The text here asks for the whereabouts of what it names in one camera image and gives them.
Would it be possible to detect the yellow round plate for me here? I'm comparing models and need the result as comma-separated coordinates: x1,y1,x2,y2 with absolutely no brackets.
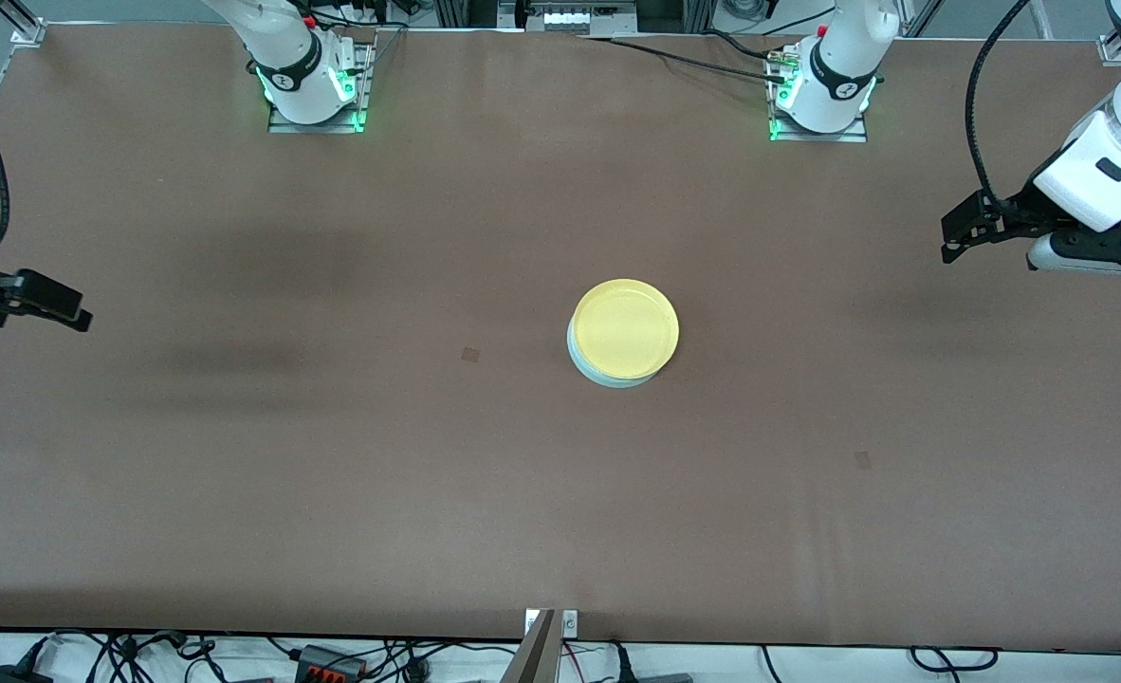
572,279,681,378

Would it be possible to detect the pale green round plate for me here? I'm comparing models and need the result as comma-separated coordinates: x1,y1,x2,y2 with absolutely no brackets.
566,318,677,390

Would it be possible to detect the grey terminal block device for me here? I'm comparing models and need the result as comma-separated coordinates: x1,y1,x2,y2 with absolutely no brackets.
499,0,637,37

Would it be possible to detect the black orange power strip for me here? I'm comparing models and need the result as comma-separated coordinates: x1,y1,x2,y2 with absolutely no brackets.
295,645,369,680

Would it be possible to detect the brown table cover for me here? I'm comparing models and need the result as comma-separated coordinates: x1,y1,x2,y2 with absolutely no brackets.
0,24,1121,655

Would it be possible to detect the grey wedge-shaped bar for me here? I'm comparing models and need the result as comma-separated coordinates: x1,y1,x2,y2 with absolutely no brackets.
499,609,561,683

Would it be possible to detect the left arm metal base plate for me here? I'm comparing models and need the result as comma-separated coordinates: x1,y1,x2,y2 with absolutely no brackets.
769,47,870,143

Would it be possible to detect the black cable on table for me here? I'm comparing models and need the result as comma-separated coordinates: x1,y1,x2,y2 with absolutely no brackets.
579,36,789,86

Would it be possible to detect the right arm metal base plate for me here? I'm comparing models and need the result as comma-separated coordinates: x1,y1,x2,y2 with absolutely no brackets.
266,43,377,134

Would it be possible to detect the black looped floor cable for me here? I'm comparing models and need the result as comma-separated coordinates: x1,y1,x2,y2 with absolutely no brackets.
910,647,1000,674

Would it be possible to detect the small metal edge bracket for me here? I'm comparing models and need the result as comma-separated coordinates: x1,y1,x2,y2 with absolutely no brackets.
524,610,579,638

